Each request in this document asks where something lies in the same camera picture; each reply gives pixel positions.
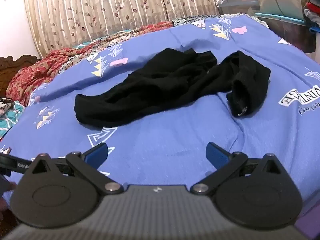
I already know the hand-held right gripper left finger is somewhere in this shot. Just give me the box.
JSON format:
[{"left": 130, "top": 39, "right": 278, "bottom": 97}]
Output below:
[{"left": 32, "top": 142, "right": 124, "bottom": 195}]

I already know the blue printed bedsheet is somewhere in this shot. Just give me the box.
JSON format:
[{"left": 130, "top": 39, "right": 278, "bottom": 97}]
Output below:
[{"left": 0, "top": 14, "right": 320, "bottom": 207}]

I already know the teal patterned pillow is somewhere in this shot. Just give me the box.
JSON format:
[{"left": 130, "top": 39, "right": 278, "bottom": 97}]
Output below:
[{"left": 0, "top": 101, "right": 26, "bottom": 141}]

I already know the purple cloth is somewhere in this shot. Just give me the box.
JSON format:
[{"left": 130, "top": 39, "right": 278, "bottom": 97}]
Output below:
[{"left": 292, "top": 199, "right": 320, "bottom": 240}]

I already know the floral crumpled cloth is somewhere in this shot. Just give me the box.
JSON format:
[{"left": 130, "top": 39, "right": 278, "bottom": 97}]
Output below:
[{"left": 0, "top": 97, "right": 15, "bottom": 117}]

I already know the black zip-up jacket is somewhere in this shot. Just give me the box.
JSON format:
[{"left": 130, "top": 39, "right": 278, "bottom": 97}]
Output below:
[{"left": 74, "top": 49, "right": 272, "bottom": 128}]

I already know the person's left hand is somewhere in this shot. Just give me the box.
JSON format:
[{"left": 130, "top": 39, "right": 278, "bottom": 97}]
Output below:
[{"left": 0, "top": 181, "right": 18, "bottom": 220}]

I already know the black white paisley cloth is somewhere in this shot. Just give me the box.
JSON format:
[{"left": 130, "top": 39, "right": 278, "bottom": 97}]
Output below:
[{"left": 172, "top": 13, "right": 227, "bottom": 28}]

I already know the pile of folded clothes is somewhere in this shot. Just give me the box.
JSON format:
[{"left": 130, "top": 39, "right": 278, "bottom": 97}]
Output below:
[{"left": 301, "top": 0, "right": 320, "bottom": 53}]

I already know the beige leaf-print curtain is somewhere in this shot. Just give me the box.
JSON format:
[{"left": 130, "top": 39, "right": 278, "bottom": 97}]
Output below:
[{"left": 22, "top": 0, "right": 222, "bottom": 58}]

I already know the carved wooden headboard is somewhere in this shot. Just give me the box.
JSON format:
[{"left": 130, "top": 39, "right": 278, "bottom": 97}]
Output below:
[{"left": 0, "top": 55, "right": 42, "bottom": 96}]

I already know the red patterned blanket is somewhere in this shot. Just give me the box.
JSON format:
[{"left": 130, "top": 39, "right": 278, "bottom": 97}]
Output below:
[{"left": 5, "top": 21, "right": 175, "bottom": 107}]

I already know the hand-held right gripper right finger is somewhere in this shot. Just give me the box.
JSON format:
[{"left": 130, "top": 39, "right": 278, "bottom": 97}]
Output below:
[{"left": 191, "top": 142, "right": 282, "bottom": 195}]

